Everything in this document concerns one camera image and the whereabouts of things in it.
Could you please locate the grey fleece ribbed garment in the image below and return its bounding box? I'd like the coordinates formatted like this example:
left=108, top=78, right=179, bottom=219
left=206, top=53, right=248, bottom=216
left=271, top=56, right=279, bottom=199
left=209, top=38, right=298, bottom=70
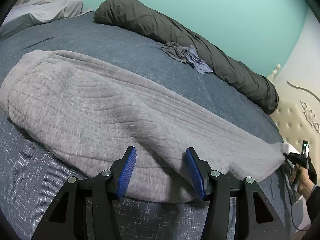
left=1, top=50, right=284, bottom=203

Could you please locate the stack of folded clothes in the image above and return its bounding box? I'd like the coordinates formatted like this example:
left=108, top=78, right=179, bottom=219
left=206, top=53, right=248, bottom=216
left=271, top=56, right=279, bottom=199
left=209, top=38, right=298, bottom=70
left=281, top=140, right=317, bottom=205

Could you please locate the person's right hand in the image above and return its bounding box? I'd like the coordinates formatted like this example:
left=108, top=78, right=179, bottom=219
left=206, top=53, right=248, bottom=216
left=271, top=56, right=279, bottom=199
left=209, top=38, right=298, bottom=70
left=290, top=165, right=315, bottom=200

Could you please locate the cream tufted headboard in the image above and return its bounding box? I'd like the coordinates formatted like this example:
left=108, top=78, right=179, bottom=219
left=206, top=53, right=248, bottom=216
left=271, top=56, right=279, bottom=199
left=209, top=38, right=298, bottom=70
left=267, top=64, right=319, bottom=160

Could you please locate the dark blue patterned bedspread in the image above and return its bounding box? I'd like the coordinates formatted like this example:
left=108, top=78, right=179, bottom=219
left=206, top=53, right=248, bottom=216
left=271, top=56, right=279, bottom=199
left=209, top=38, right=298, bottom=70
left=1, top=13, right=282, bottom=239

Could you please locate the small crumpled blue-grey cloth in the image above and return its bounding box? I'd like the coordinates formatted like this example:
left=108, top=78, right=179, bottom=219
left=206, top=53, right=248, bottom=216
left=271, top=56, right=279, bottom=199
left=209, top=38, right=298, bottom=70
left=161, top=42, right=213, bottom=75

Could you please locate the light grey bed sheet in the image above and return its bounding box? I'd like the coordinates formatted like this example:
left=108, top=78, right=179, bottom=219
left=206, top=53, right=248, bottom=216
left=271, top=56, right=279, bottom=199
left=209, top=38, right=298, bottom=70
left=1, top=0, right=92, bottom=39

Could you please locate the dark grey rolled duvet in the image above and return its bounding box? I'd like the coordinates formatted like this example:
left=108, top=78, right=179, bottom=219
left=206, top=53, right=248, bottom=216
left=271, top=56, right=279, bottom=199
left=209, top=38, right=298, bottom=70
left=93, top=0, right=280, bottom=116

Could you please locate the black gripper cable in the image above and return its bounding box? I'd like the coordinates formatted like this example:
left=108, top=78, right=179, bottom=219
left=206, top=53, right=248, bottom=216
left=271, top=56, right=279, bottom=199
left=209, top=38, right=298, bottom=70
left=290, top=183, right=312, bottom=231

